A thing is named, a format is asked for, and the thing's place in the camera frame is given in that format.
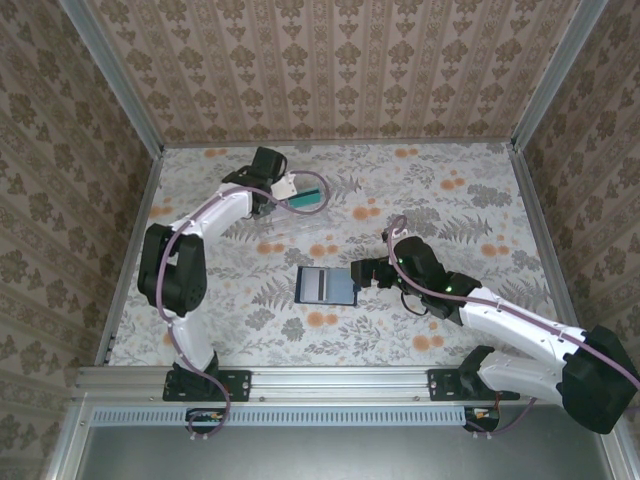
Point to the teal credit card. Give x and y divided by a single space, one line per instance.
306 198

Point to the dark blue card holder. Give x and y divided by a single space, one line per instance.
307 285

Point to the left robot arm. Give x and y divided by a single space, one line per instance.
220 215

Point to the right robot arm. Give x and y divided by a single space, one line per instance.
515 325

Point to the floral patterned table cover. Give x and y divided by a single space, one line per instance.
450 210

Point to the black controller board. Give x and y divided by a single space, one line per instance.
482 419
205 420

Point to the grey metal sheet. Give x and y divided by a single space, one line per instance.
325 455

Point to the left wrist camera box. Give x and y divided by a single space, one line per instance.
267 165

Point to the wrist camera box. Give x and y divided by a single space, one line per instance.
267 165
417 260

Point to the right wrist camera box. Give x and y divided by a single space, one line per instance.
417 260

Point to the thin aluminium edge rail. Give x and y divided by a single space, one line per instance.
340 144

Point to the long aluminium base rail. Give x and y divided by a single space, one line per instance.
340 382

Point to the aluminium side rail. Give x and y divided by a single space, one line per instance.
541 225
140 210

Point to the aluminium upright post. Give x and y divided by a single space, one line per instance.
550 75
116 75

